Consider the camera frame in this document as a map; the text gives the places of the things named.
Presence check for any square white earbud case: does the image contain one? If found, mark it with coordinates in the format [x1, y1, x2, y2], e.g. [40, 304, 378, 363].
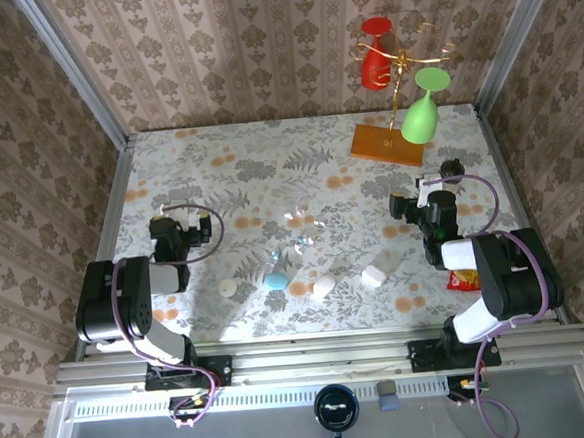
[359, 262, 389, 290]

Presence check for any blue wine glass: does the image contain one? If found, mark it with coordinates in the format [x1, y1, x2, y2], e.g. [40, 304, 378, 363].
[262, 271, 291, 291]

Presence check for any clear glass with white base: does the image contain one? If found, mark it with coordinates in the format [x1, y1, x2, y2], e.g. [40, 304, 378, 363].
[311, 274, 338, 299]

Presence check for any small black-lidded jar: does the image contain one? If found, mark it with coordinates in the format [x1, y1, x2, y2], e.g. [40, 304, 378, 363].
[437, 157, 468, 195]

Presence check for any gold glass rack stand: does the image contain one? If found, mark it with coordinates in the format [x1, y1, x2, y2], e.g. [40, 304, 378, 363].
[341, 19, 470, 172]

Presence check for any red snack packet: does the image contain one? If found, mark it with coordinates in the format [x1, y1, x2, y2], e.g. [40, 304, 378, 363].
[444, 267, 481, 293]

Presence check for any green plastic wine glass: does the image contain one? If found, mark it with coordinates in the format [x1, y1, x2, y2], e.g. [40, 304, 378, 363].
[395, 65, 456, 146]

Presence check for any red plastic wine glass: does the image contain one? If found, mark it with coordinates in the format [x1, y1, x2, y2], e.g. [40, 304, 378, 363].
[356, 15, 398, 93]

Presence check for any black mug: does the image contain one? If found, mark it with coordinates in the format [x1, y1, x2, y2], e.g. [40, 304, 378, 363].
[312, 382, 362, 438]

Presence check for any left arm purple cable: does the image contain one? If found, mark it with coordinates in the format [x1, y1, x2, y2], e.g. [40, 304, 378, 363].
[104, 199, 239, 432]

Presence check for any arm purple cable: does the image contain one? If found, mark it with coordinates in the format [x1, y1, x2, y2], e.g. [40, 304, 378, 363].
[104, 199, 239, 432]
[421, 168, 574, 438]

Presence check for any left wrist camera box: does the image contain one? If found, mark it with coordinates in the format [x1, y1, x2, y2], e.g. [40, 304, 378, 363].
[160, 199, 197, 233]

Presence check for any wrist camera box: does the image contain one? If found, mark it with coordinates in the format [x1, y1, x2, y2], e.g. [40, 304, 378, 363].
[414, 173, 446, 209]
[160, 199, 197, 233]

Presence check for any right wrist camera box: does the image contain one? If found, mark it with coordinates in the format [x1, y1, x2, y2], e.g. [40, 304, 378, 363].
[414, 173, 446, 209]

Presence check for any aluminium side rail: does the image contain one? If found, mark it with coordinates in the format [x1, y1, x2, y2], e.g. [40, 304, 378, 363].
[58, 134, 150, 364]
[472, 97, 581, 332]

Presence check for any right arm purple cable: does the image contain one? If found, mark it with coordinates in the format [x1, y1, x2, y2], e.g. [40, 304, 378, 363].
[421, 168, 574, 438]

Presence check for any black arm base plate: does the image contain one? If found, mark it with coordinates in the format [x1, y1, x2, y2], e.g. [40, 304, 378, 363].
[407, 333, 503, 374]
[144, 355, 235, 394]

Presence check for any black wired connector box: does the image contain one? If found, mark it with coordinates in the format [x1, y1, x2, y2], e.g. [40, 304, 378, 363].
[446, 373, 486, 400]
[168, 392, 211, 415]

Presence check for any aluminium front rail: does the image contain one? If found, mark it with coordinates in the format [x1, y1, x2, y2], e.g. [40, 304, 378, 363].
[50, 316, 584, 402]

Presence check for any aluminium frame post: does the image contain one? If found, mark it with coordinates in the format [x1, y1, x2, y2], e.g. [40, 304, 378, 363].
[467, 0, 574, 117]
[11, 0, 133, 158]

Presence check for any slotted white cable duct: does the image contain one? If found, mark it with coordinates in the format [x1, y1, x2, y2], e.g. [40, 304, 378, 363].
[71, 373, 451, 421]

